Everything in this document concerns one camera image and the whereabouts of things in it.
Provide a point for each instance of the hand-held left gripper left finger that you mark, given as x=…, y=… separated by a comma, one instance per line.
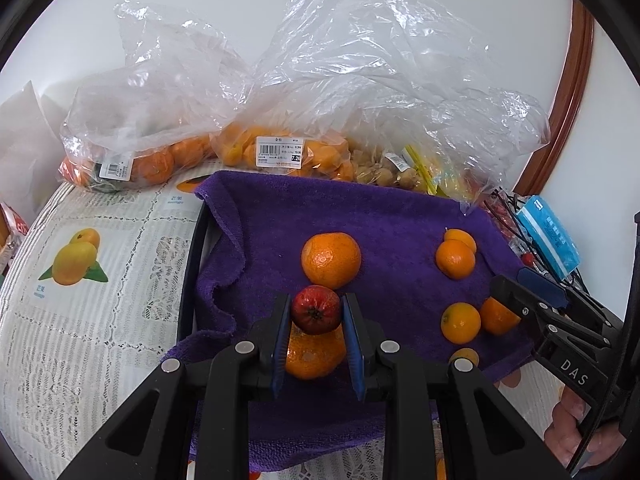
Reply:
x=280, y=350

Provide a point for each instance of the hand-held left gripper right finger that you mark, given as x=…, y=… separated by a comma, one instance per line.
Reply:
x=352, y=350

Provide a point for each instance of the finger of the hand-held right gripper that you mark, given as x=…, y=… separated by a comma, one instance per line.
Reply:
x=510, y=290
x=542, y=285

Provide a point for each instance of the large orange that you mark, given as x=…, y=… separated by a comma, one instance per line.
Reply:
x=312, y=357
x=495, y=317

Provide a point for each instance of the red hawthorn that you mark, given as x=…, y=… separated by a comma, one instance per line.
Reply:
x=528, y=259
x=316, y=309

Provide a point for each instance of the small orange kumquat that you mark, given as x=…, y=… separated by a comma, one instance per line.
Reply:
x=460, y=322
x=465, y=356
x=466, y=235
x=455, y=259

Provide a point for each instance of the person's right hand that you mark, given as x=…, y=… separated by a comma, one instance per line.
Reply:
x=565, y=425

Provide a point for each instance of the blue tissue pack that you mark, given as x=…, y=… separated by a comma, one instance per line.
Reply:
x=547, y=235

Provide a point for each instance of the clear bag of red hawthorns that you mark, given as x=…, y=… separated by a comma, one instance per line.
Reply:
x=500, y=210

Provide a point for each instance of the orange mandarin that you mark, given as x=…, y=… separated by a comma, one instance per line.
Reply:
x=331, y=260

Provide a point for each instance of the purple towel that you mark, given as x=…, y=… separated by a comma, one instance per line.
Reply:
x=400, y=210

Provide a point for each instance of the clear bag of tan berries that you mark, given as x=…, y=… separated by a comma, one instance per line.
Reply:
x=380, y=174

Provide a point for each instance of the clear bag of kumquats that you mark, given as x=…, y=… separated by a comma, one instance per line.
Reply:
x=300, y=155

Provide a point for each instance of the clear bag of mandarins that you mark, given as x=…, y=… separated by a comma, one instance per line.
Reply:
x=125, y=125

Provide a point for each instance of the red packet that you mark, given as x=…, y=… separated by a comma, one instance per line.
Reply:
x=12, y=230

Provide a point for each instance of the white plastic bag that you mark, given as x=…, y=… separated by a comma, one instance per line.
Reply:
x=25, y=150

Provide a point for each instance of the brown wooden door frame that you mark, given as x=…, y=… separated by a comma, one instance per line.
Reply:
x=570, y=100

